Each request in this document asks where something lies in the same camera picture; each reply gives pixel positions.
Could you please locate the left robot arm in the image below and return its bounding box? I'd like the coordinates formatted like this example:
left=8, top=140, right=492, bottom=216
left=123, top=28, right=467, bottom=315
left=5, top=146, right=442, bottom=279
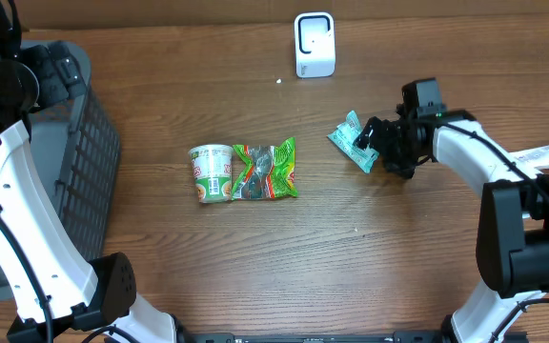
left=0, top=1, right=183, bottom=342

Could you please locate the grey plastic shopping basket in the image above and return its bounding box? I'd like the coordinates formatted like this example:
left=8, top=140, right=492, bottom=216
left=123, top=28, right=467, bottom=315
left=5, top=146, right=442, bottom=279
left=0, top=39, right=122, bottom=301

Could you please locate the teal snack packet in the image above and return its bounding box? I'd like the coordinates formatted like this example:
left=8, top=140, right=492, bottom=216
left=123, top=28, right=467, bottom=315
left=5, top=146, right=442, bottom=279
left=328, top=111, right=378, bottom=174

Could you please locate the green snack bag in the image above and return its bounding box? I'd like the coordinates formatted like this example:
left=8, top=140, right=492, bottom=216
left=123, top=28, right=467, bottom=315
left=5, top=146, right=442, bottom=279
left=232, top=137, right=298, bottom=200

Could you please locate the white barcode scanner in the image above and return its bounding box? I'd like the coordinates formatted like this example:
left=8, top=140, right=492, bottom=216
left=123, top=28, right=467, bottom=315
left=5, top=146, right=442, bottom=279
left=294, top=11, right=336, bottom=78

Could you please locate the instant noodle cup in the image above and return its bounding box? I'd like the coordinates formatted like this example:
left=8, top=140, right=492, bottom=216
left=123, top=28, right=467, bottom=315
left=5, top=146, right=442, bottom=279
left=189, top=144, right=233, bottom=204

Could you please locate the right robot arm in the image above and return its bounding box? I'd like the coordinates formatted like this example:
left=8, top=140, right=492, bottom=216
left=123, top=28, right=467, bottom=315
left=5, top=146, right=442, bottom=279
left=354, top=78, right=549, bottom=343

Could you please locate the white conditioner tube gold cap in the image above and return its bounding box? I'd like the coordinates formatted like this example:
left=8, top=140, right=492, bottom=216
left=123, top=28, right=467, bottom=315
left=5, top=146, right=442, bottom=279
left=510, top=142, right=549, bottom=172

